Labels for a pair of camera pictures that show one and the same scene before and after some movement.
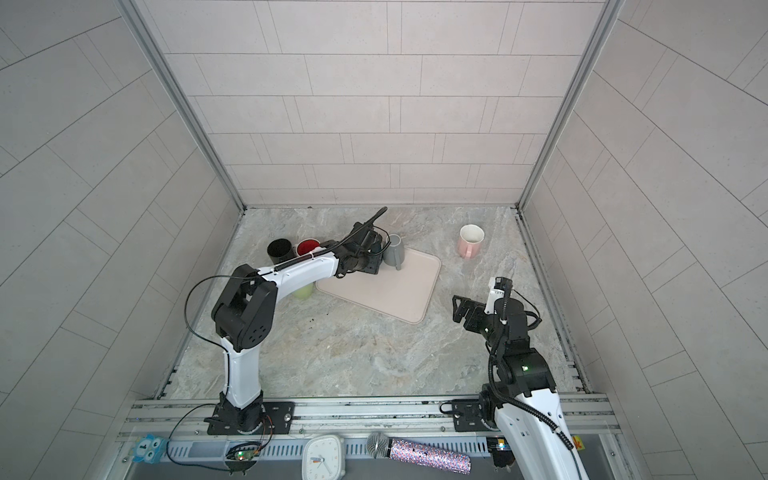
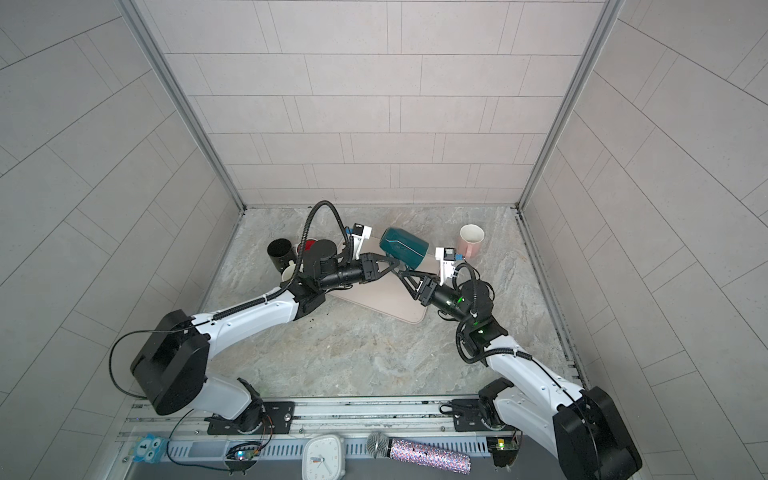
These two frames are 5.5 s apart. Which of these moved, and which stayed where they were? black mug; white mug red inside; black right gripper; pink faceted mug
Moved: black right gripper
Stayed: white mug red inside; pink faceted mug; black mug
